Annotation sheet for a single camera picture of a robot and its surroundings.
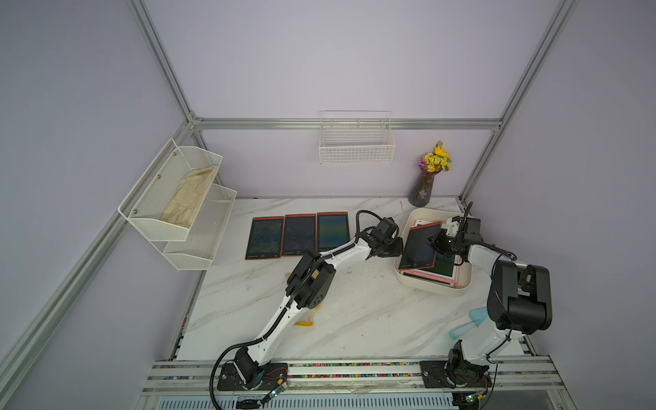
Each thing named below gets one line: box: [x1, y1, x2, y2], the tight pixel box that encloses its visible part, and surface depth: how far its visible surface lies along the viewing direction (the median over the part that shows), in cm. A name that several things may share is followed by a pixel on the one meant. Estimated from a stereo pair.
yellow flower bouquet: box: [418, 140, 452, 174], surface depth 103 cm
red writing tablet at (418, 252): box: [398, 221, 443, 270], surface depth 102 cm
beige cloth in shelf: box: [159, 164, 218, 228], surface depth 80 cm
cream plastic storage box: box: [393, 207, 474, 298], surface depth 93 cm
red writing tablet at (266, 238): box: [245, 216, 285, 260], surface depth 107 cm
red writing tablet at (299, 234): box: [281, 213, 317, 257], surface depth 110 cm
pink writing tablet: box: [399, 251, 463, 287], surface depth 92 cm
